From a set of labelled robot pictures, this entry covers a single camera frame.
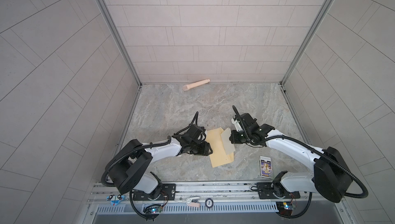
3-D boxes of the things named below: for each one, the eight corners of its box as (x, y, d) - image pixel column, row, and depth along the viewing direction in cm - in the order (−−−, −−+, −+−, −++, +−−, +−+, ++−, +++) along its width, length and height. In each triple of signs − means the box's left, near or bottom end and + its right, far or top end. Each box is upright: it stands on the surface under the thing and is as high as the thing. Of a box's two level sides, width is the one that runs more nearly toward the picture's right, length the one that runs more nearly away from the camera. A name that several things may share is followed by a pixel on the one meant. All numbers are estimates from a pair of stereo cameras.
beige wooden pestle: (183, 91, 113) (183, 88, 111) (182, 88, 115) (181, 85, 113) (209, 82, 120) (209, 79, 117) (207, 80, 121) (207, 77, 119)
